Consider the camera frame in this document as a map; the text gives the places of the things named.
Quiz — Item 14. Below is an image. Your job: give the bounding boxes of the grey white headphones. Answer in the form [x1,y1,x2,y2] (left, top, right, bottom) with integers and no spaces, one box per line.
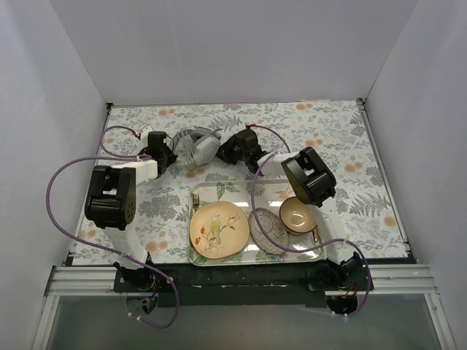
[172,126,221,170]

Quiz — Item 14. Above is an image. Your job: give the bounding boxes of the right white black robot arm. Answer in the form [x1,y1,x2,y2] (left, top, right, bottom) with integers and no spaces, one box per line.
[217,126,363,290]

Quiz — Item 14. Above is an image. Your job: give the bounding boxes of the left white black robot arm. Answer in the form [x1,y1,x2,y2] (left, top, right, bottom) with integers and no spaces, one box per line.
[85,131,177,292]

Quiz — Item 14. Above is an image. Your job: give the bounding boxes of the gold fork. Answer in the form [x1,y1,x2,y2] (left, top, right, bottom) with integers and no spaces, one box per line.
[191,193,200,211]

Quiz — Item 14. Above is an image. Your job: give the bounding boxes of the beige bird plate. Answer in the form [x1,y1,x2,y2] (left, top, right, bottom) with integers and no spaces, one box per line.
[189,201,250,260]

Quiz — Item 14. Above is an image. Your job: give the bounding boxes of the speckled oval dish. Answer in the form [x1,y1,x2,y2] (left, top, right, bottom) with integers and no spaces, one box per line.
[248,208,289,255]

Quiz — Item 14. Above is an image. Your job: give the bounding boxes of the brown beige bowl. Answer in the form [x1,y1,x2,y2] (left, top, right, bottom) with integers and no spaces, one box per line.
[279,197,317,234]

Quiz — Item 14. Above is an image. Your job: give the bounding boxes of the floral white serving tray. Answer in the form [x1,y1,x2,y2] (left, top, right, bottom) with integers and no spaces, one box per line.
[188,179,326,266]

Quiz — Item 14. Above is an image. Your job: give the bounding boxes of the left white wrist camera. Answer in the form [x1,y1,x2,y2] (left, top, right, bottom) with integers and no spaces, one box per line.
[139,125,154,143]

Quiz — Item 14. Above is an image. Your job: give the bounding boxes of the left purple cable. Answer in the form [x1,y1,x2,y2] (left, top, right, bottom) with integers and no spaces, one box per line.
[46,125,180,329]

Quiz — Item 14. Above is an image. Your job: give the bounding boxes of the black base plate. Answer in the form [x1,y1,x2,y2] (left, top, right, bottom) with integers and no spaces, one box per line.
[113,260,368,308]

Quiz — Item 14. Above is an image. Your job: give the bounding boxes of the aluminium frame rail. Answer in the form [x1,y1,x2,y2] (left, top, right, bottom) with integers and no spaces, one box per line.
[45,264,439,295]

